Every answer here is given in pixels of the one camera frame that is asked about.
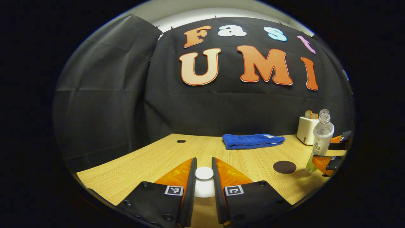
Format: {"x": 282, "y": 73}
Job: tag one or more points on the dark brown round coaster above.
{"x": 284, "y": 167}

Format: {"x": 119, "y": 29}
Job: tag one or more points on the toast bread slice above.
{"x": 315, "y": 116}
{"x": 308, "y": 114}

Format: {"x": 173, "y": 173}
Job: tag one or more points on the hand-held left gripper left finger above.
{"x": 190, "y": 190}

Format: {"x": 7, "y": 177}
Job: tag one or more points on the white toaster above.
{"x": 305, "y": 131}

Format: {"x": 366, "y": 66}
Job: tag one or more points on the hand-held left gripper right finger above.
{"x": 218, "y": 196}

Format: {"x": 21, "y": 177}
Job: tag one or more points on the clear water bottle green label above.
{"x": 321, "y": 136}

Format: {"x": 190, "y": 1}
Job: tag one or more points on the blue folded towel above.
{"x": 250, "y": 141}

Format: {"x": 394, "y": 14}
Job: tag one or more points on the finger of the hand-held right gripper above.
{"x": 343, "y": 144}
{"x": 332, "y": 164}

